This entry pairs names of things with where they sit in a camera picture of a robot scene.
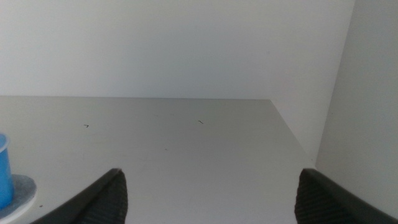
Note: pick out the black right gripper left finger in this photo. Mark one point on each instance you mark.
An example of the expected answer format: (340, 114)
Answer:
(102, 202)

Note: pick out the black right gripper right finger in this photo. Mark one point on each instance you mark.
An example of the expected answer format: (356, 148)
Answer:
(323, 202)

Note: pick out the blue paper cup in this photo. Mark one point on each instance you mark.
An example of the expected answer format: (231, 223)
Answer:
(4, 177)

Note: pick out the round grey cup mat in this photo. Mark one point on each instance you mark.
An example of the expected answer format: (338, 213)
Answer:
(23, 191)

